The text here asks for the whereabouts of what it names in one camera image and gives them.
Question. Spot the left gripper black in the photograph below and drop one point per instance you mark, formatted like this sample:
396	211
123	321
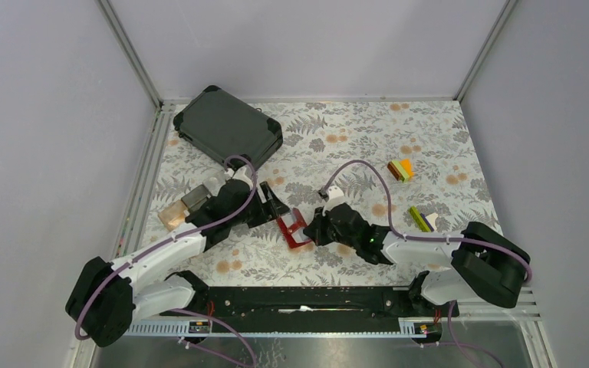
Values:
272	208

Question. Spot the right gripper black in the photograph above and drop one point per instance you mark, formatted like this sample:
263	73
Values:
315	230

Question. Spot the red leather card holder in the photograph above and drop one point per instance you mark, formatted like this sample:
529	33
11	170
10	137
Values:
292	225

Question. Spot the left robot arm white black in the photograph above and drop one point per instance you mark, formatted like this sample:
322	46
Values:
110	295

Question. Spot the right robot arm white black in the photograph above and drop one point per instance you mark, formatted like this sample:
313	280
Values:
478	262

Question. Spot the clear acrylic card organizer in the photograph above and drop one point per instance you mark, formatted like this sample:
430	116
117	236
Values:
209	188

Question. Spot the orange green sticky note block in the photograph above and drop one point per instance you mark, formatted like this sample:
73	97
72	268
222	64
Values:
401	170

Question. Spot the floral patterned table mat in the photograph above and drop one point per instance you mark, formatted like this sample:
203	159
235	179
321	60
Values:
351	144

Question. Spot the wooden block base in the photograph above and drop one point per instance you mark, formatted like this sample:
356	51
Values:
173	215

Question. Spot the dark grey hard case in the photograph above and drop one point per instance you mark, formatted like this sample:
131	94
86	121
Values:
221	125

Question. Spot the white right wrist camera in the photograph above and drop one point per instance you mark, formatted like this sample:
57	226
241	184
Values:
333	196

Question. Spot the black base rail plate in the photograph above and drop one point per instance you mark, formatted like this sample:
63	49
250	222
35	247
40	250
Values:
315	309

